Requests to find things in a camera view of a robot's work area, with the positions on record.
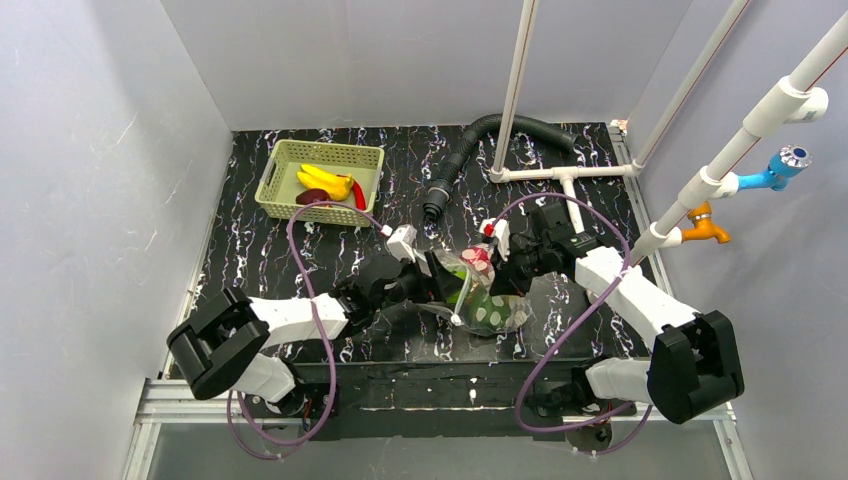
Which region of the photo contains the clear zip top bag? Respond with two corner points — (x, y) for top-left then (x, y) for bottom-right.
(417, 243), (530, 335)

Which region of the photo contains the dark green bell pepper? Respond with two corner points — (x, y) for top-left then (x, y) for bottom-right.
(462, 295), (512, 336)

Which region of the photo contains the red fake chili pepper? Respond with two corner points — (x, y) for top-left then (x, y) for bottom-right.
(351, 181), (367, 211)

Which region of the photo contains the yellow fake banana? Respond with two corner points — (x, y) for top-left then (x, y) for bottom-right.
(296, 164), (354, 202)

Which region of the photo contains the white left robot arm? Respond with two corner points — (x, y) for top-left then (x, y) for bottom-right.
(166, 252), (467, 402)

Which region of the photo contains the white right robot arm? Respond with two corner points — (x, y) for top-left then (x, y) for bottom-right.
(481, 203), (745, 424)

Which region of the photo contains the orange tap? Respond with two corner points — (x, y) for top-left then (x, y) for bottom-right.
(682, 201), (732, 244)

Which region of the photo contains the green plastic basket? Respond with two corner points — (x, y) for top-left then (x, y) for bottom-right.
(254, 139), (385, 227)

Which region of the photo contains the blue tap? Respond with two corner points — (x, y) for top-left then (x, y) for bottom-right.
(738, 145), (812, 191)

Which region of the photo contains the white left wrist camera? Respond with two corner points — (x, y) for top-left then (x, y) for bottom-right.
(380, 224), (417, 263)

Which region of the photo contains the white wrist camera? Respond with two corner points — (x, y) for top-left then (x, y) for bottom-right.
(380, 224), (417, 263)
(479, 218), (510, 260)

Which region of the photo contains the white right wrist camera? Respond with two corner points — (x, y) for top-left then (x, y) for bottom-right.
(479, 218), (510, 260)

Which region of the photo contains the black corrugated hose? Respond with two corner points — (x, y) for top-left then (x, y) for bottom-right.
(422, 113), (579, 225)

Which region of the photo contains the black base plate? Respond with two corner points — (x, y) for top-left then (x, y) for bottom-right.
(245, 358), (588, 441)

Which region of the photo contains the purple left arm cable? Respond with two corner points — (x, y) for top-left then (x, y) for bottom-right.
(225, 201), (395, 461)

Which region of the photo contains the aluminium frame rail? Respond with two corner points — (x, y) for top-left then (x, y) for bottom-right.
(123, 376), (752, 479)

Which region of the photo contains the white PVC pipe frame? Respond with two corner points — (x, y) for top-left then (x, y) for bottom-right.
(489, 1), (847, 265)

